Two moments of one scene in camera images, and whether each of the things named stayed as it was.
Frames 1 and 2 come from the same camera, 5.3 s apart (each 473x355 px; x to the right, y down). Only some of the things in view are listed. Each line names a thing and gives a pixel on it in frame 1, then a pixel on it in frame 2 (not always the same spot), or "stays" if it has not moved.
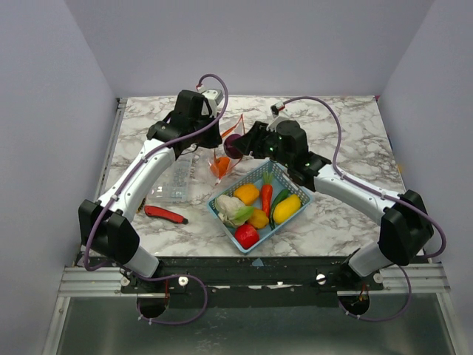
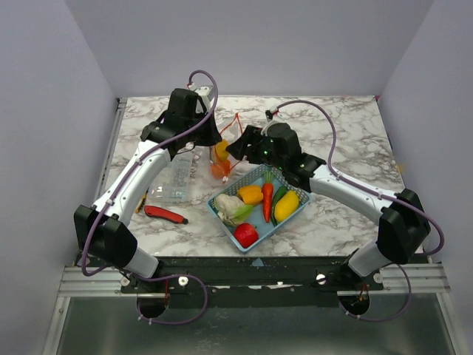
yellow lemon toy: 259,219 to 221,149
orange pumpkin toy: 221,166 stays
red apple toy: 247,236 stays
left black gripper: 214,140 stays
